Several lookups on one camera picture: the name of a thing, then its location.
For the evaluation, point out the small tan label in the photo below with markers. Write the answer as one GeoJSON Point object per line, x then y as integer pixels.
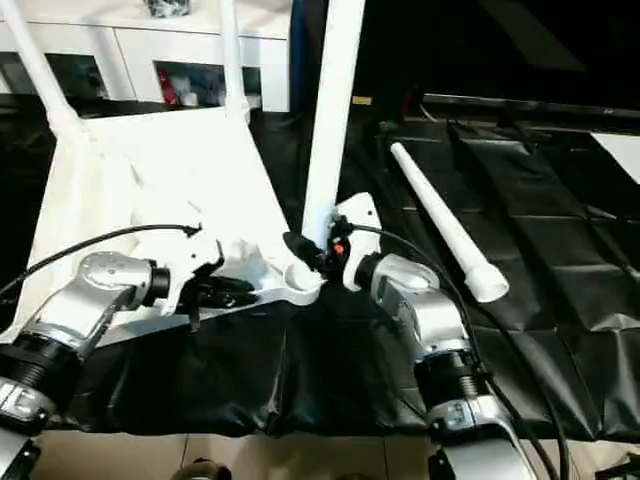
{"type": "Point", "coordinates": [362, 100]}

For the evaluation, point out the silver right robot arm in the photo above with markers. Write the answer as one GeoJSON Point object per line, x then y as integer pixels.
{"type": "Point", "coordinates": [425, 310]}

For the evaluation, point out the black metal stand frame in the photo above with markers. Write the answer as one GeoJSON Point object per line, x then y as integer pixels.
{"type": "Point", "coordinates": [620, 467]}

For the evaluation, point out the white cabinet with glass doors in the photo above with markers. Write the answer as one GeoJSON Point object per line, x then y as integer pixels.
{"type": "Point", "coordinates": [135, 45]}

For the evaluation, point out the white flat board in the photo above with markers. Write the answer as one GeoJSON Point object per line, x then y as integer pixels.
{"type": "Point", "coordinates": [622, 152]}

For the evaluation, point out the clear bag of dark parts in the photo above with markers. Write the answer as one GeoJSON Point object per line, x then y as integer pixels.
{"type": "Point", "coordinates": [170, 6]}

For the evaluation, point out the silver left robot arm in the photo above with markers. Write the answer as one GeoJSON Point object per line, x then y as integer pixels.
{"type": "Point", "coordinates": [85, 295]}

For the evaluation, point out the white plastic table leg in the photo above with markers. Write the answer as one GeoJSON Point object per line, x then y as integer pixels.
{"type": "Point", "coordinates": [330, 125]}
{"type": "Point", "coordinates": [232, 50]}
{"type": "Point", "coordinates": [450, 225]}
{"type": "Point", "coordinates": [35, 65]}

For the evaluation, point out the white plastic table top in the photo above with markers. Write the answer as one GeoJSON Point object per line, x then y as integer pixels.
{"type": "Point", "coordinates": [150, 165]}

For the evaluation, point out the black plastic mat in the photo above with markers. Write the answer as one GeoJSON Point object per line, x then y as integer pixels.
{"type": "Point", "coordinates": [325, 370]}

